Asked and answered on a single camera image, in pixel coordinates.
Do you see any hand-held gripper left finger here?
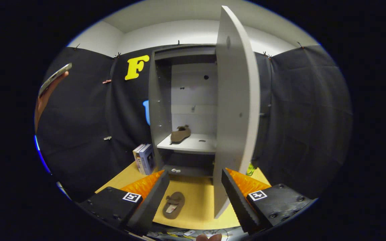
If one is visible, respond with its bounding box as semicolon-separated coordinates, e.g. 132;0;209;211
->
79;169;171;236

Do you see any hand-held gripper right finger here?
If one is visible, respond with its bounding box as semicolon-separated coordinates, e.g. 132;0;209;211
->
220;168;317;235

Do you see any brown fluffy shoe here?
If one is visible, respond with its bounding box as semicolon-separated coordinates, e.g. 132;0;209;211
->
162;191;186;220
170;125;192;144

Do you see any beige shoe cabinet door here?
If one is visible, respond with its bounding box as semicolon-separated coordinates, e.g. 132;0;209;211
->
213;5;261;220

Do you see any grey shoe cabinet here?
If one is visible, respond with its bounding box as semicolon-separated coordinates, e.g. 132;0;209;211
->
148;44;221;178

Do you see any purple book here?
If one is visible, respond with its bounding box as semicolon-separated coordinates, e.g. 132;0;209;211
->
139;144;155;176

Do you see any black backdrop cloth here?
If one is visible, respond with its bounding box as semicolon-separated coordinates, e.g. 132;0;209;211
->
36;44;353;203

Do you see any silver smartphone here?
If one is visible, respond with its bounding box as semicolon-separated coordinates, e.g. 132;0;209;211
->
39;63;72;97

